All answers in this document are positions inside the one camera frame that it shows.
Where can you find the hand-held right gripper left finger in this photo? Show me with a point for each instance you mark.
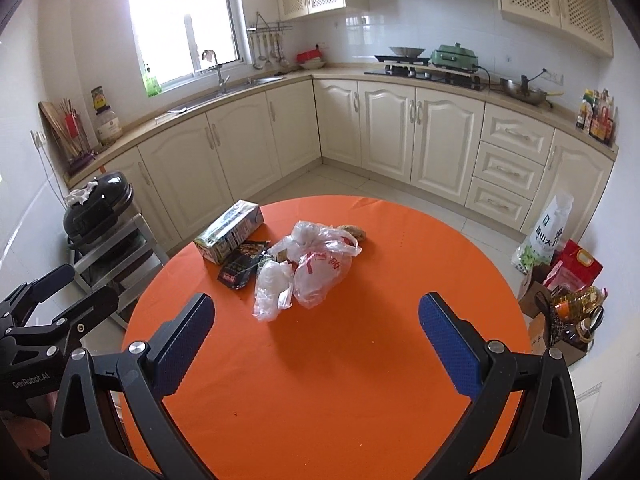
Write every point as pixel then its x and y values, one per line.
pixel 180 345

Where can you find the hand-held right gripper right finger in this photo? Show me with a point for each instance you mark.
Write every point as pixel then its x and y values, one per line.
pixel 450 345

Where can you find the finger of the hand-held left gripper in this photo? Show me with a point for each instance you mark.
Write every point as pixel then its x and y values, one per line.
pixel 47 282
pixel 95 307

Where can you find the person's left hand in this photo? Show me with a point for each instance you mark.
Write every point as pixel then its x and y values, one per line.
pixel 30 430

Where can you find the black round electric grill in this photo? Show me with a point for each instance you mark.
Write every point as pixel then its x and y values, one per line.
pixel 97 215

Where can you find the brown cardboard box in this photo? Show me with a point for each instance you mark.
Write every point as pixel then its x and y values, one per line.
pixel 540 345
pixel 530 300

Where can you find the white crumpled paper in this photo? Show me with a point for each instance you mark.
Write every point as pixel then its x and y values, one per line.
pixel 82 194

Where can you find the round orange table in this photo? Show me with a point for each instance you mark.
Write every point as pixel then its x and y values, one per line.
pixel 350 360

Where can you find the dark snack packet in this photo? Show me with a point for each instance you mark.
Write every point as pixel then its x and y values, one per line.
pixel 242 265

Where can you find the clear bag of white buns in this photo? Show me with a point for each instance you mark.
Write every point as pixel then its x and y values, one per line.
pixel 272 285

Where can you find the green white drink carton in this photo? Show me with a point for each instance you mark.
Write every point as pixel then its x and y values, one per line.
pixel 227 232

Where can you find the cooking oil bottle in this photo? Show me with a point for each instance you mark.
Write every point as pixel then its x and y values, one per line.
pixel 580 300

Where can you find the tan paper packet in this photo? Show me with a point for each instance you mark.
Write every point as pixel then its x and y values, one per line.
pixel 282 250

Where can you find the white rice bag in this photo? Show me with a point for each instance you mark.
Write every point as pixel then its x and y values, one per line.
pixel 542 240

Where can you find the white red-printed plastic bag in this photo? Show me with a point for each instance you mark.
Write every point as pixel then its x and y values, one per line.
pixel 320 270

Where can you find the cream cabinet drawer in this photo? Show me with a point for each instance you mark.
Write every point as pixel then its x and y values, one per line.
pixel 509 167
pixel 517 134
pixel 499 202

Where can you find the red rice bag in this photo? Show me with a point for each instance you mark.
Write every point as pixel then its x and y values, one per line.
pixel 580 265

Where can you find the chopstick holder with utensils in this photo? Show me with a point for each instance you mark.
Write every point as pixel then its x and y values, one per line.
pixel 72 130

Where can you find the large glass jar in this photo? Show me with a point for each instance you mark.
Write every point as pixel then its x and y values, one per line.
pixel 109 127

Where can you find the yellow labelled bottle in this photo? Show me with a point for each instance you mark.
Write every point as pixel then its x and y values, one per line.
pixel 100 100

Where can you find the cream base cabinets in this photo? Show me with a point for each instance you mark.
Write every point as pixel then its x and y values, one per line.
pixel 385 135

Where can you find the green dish soap bottle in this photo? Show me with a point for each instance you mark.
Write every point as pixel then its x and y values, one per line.
pixel 152 85

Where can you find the chrome faucet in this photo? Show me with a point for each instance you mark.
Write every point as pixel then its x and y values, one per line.
pixel 219 75

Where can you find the black glass cooktop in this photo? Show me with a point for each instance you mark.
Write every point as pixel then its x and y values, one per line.
pixel 425 79

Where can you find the group of condiment bottles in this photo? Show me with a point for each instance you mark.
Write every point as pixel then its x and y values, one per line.
pixel 597 120

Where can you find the steel sink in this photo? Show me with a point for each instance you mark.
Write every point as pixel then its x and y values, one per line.
pixel 250 82

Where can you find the green electric pot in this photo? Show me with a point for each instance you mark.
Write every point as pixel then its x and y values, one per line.
pixel 454 56

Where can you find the window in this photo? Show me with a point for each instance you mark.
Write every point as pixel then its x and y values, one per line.
pixel 180 20

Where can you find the grey wok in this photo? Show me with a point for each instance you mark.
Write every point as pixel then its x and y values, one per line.
pixel 406 51

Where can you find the red bowl stack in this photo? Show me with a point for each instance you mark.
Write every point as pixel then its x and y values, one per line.
pixel 311 60

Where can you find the hanging utensil rack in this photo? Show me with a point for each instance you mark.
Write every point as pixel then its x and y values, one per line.
pixel 267 40

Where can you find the wide lattice door cabinet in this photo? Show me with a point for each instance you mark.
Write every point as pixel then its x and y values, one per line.
pixel 555 5

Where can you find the white wall socket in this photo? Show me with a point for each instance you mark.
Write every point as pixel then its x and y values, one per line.
pixel 554 78
pixel 38 140

